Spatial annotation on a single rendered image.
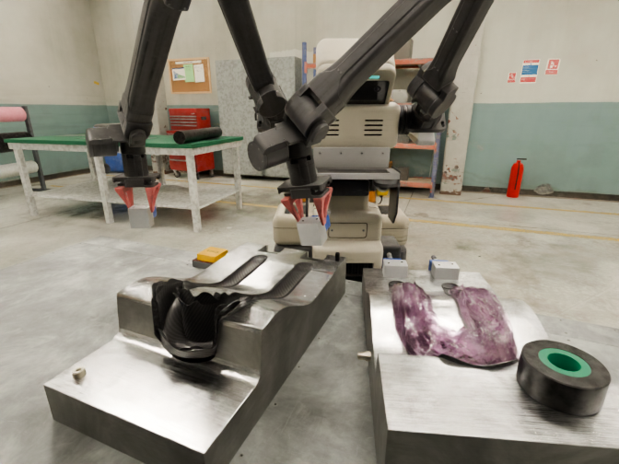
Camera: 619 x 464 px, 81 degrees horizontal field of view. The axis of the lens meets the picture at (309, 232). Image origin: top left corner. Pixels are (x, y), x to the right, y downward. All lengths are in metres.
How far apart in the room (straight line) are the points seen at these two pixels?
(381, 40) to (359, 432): 0.59
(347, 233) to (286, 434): 0.73
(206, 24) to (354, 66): 6.76
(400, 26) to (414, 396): 0.55
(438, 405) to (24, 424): 0.54
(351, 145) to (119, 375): 0.81
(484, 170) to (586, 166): 1.26
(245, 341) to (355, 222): 0.71
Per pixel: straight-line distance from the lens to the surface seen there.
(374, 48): 0.68
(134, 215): 1.04
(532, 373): 0.47
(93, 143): 0.99
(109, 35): 8.80
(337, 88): 0.66
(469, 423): 0.43
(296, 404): 0.57
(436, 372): 0.48
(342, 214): 1.13
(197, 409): 0.50
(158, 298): 0.59
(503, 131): 6.05
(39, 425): 0.66
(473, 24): 0.89
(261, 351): 0.50
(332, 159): 1.06
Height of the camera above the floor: 1.20
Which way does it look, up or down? 19 degrees down
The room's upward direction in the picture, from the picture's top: straight up
